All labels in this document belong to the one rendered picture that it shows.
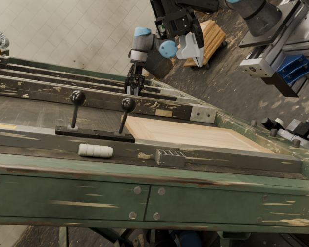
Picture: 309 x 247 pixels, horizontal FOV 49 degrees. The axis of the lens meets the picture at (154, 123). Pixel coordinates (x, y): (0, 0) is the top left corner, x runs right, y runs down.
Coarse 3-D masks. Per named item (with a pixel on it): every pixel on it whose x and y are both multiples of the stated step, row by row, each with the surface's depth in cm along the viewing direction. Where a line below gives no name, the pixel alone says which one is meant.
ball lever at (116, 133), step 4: (124, 100) 80; (128, 100) 79; (132, 100) 80; (124, 104) 79; (128, 104) 79; (132, 104) 79; (124, 108) 80; (128, 108) 79; (132, 108) 80; (124, 112) 82; (128, 112) 80; (124, 116) 83; (124, 120) 84; (120, 124) 85; (124, 124) 85; (120, 128) 85; (116, 132) 86; (120, 132) 86; (124, 132) 88; (124, 136) 87
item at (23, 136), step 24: (0, 144) 78; (24, 144) 79; (48, 144) 81; (72, 144) 82; (96, 144) 84; (120, 144) 86; (144, 144) 87; (168, 144) 92; (264, 168) 99; (288, 168) 101
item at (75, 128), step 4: (72, 92) 77; (76, 92) 76; (80, 92) 76; (72, 96) 76; (76, 96) 76; (80, 96) 76; (84, 96) 77; (72, 100) 76; (76, 100) 76; (80, 100) 76; (84, 100) 77; (76, 104) 76; (80, 104) 77; (76, 108) 79; (76, 112) 80; (76, 116) 81; (72, 120) 82; (72, 124) 82; (68, 128) 83; (72, 128) 83; (76, 128) 83
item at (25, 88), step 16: (0, 80) 131; (16, 80) 133; (32, 80) 138; (16, 96) 134; (32, 96) 136; (48, 96) 137; (64, 96) 139; (96, 96) 142; (112, 96) 144; (128, 96) 146; (144, 112) 150; (176, 112) 154; (192, 112) 156; (208, 112) 158
